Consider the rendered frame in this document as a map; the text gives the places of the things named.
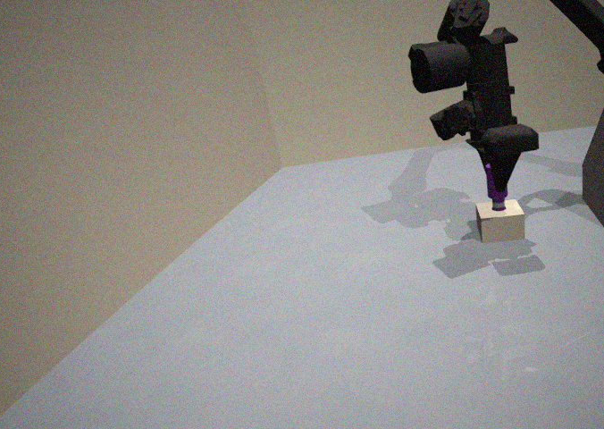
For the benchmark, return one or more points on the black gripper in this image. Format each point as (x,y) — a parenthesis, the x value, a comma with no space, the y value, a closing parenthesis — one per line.
(500,144)

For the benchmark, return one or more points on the beige block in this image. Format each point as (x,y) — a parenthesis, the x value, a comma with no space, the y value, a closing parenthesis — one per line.
(507,224)

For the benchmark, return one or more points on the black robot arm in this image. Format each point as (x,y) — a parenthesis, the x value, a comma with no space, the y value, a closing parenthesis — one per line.
(462,55)

